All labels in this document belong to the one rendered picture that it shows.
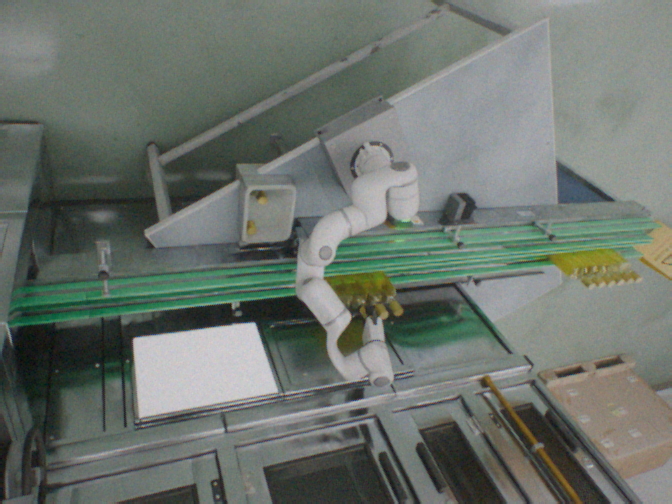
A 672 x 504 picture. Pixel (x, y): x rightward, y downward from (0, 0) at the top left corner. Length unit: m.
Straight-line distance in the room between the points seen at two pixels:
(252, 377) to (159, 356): 0.30
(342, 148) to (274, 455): 0.96
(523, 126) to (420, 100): 0.51
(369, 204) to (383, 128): 0.37
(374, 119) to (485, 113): 0.53
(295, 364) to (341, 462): 0.35
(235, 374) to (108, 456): 0.41
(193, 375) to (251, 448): 0.29
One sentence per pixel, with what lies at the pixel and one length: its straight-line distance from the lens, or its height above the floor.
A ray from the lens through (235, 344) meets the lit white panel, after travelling 1.76.
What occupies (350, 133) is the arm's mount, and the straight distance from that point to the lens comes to 1.68.
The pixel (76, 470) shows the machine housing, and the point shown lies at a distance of 1.56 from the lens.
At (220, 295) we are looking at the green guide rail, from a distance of 1.80.
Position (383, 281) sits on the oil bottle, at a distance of 1.87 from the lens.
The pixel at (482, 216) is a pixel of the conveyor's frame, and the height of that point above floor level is 0.82.
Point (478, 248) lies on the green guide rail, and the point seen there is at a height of 0.92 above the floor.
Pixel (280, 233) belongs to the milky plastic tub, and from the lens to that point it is 1.84.
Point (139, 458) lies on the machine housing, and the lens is 1.55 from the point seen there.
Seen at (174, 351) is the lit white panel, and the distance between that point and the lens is 1.74.
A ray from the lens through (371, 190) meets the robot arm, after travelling 1.41.
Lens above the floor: 2.26
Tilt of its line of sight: 47 degrees down
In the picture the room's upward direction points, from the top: 149 degrees clockwise
